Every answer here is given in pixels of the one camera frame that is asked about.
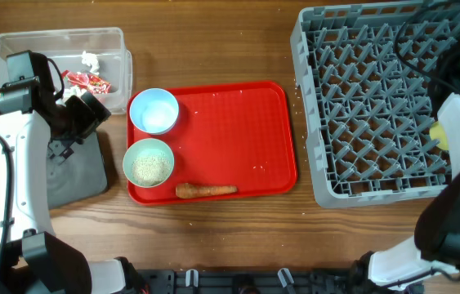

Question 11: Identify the orange carrot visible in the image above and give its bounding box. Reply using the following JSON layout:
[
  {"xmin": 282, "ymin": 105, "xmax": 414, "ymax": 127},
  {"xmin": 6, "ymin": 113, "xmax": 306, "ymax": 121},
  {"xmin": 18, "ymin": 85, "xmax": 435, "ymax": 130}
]
[{"xmin": 176, "ymin": 183, "xmax": 238, "ymax": 199}]

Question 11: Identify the grey dishwasher rack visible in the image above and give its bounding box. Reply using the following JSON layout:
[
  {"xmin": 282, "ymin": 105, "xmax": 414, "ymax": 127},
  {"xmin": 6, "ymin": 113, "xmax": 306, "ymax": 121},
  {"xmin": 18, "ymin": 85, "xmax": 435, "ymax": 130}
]
[{"xmin": 290, "ymin": 1, "xmax": 460, "ymax": 208}]

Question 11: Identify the clear plastic waste bin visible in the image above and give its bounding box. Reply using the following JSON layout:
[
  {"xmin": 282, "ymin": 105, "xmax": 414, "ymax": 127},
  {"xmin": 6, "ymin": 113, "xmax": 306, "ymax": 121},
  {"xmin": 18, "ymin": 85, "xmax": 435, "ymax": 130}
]
[{"xmin": 0, "ymin": 27, "xmax": 132, "ymax": 114}]

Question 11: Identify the red serving tray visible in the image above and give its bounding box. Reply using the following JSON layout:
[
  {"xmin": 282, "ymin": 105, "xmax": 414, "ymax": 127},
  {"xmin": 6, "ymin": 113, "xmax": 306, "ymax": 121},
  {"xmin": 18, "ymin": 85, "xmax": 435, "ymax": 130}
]
[{"xmin": 127, "ymin": 81, "xmax": 297, "ymax": 206}]

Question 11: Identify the light blue bowl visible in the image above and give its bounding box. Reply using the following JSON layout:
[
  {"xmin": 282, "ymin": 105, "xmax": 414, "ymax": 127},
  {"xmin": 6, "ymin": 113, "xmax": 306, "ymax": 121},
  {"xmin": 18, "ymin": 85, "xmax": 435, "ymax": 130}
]
[{"xmin": 128, "ymin": 88, "xmax": 180, "ymax": 135}]

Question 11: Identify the red snack wrapper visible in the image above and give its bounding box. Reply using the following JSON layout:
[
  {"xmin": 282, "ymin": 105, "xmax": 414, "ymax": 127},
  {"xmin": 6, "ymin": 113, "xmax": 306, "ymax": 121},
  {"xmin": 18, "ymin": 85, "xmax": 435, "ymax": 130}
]
[{"xmin": 61, "ymin": 70, "xmax": 111, "ymax": 95}]

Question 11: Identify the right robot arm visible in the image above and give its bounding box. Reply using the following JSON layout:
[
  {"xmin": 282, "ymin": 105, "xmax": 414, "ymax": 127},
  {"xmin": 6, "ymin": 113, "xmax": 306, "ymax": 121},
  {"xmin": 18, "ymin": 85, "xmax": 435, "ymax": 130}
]
[{"xmin": 345, "ymin": 35, "xmax": 460, "ymax": 293}]

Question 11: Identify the black tray bin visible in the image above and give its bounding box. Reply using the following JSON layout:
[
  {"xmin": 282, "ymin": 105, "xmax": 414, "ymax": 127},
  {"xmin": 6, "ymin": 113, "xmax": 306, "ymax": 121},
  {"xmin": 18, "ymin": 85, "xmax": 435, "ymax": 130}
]
[{"xmin": 47, "ymin": 132, "xmax": 109, "ymax": 209}]

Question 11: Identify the green bowl with rice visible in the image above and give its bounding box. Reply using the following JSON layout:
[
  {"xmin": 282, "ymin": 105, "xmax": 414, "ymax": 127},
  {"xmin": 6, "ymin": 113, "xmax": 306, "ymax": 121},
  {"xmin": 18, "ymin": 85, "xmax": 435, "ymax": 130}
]
[{"xmin": 123, "ymin": 138, "xmax": 175, "ymax": 189}]

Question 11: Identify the yellow plastic cup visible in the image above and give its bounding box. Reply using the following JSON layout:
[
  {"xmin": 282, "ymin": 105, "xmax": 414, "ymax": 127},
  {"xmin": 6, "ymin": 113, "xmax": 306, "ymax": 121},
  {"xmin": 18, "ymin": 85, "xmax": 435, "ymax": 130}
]
[{"xmin": 429, "ymin": 122, "xmax": 449, "ymax": 150}]

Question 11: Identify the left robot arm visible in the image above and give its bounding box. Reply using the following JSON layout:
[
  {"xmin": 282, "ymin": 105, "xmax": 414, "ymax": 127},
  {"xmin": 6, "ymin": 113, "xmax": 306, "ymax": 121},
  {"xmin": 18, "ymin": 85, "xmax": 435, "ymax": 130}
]
[{"xmin": 0, "ymin": 50, "xmax": 110, "ymax": 293}]

